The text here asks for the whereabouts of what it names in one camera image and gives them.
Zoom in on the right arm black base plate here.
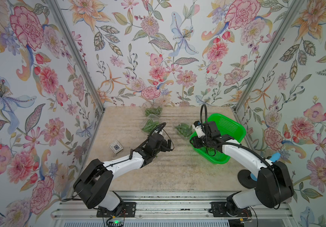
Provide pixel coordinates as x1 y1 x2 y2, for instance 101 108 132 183
208 201 252 218

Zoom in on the left aluminium corner post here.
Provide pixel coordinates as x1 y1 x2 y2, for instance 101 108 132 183
47 0 105 113

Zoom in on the green plastic mesh basket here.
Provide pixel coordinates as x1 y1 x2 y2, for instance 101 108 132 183
189 113 246 164

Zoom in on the right aluminium corner post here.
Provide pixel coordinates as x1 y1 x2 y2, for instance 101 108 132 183
234 1 303 113

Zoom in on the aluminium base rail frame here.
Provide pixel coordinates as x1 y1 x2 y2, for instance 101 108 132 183
51 191 297 227

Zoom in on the far clear pepper container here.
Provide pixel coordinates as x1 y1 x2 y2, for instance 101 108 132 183
143 105 163 117

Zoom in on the aluminium corner post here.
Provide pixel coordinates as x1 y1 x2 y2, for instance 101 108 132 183
234 1 303 113
47 0 105 113

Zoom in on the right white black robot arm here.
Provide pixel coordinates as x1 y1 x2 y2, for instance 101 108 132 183
189 104 294 217

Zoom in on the black round microphone stand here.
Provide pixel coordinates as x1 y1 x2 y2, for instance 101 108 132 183
237 169 257 189

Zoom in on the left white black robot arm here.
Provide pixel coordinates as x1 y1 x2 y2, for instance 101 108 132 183
73 123 173 212

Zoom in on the clear pepper container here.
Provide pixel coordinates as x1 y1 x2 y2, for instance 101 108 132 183
139 118 162 134
143 105 163 117
175 123 193 138

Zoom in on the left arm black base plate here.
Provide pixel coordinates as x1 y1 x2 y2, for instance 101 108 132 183
96 202 136 218

